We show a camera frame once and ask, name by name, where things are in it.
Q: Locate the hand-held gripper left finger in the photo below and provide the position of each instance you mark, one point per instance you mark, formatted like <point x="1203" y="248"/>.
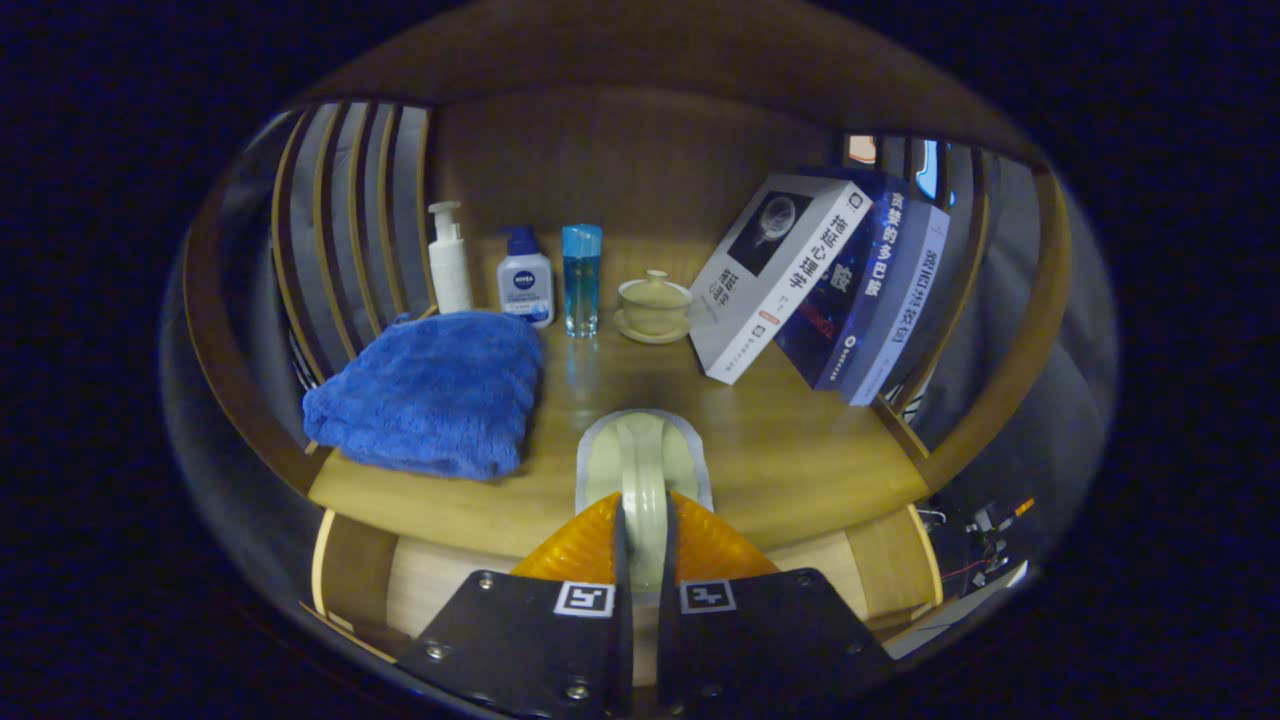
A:
<point x="620" y="650"/>

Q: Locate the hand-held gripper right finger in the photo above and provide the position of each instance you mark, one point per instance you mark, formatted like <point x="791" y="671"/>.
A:
<point x="668" y="650"/>

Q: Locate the wooden drawer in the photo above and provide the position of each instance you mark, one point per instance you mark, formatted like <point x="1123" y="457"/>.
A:
<point x="430" y="580"/>

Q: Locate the wooden countertop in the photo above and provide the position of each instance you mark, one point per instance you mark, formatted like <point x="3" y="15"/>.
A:
<point x="780" y="450"/>

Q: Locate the wooden cabinet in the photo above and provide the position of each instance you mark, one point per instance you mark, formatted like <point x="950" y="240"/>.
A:
<point x="620" y="150"/>

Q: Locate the folded blue towel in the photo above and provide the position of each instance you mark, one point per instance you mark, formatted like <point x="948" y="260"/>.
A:
<point x="430" y="395"/>

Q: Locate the beige lidded teacup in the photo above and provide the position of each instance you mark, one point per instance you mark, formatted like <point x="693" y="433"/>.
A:
<point x="655" y="305"/>

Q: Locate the orange black device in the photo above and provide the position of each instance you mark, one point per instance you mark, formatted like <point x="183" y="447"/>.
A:
<point x="990" y="520"/>

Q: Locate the clear blue bottle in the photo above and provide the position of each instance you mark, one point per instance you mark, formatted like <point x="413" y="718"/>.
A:
<point x="582" y="285"/>

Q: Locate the white bottle blue cap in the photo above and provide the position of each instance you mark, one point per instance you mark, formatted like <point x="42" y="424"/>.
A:
<point x="525" y="285"/>

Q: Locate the white book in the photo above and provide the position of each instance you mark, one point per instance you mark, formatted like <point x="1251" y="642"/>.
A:
<point x="770" y="280"/>

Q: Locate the dark blue book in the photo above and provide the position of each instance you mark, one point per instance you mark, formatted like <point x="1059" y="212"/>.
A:
<point x="850" y="300"/>

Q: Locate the white pump bottle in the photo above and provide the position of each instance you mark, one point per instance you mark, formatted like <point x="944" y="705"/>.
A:
<point x="450" y="270"/>

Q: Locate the pale lavender book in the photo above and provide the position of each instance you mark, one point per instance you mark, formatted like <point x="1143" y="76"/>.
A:
<point x="905" y="300"/>

